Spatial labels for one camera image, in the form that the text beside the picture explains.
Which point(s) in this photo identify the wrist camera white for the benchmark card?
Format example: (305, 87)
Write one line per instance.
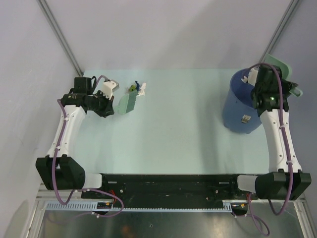
(249, 76)
(108, 88)

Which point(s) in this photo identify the aluminium frame rail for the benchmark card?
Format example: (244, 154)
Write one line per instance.
(43, 192)

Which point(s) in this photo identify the green dustpan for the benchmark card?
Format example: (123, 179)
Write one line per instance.
(286, 74)

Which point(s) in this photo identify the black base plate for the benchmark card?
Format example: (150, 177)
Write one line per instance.
(173, 191)

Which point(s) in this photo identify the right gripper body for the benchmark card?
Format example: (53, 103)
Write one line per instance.
(286, 87)

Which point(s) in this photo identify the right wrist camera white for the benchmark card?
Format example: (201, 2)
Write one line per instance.
(249, 76)

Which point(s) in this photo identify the colourful paper scrap pile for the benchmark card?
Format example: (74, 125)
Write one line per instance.
(138, 87)

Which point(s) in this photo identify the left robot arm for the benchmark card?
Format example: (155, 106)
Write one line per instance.
(58, 169)

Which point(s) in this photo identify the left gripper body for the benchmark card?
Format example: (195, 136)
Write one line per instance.
(100, 103)

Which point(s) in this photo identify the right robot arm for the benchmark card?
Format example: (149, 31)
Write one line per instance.
(285, 179)

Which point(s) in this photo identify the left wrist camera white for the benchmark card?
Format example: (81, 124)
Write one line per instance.
(108, 88)

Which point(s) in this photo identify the blue plastic bin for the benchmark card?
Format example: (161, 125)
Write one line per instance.
(238, 114)

